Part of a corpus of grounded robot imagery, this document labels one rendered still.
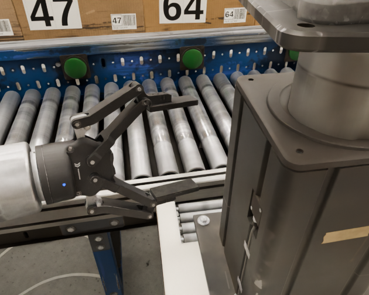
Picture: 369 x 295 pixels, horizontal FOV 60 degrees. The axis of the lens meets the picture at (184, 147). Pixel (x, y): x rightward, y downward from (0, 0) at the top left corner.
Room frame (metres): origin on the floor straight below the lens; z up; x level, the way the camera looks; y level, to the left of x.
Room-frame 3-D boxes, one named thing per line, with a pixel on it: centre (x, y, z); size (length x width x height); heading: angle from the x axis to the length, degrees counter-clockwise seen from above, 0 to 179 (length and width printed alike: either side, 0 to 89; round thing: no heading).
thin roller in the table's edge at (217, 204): (0.47, -0.13, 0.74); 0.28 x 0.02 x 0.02; 98
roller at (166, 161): (0.79, 0.08, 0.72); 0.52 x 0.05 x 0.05; 11
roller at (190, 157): (0.81, 0.02, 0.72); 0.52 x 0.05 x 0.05; 11
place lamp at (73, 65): (0.98, 0.36, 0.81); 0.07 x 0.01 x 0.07; 101
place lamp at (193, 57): (1.06, -0.03, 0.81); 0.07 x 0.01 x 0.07; 101
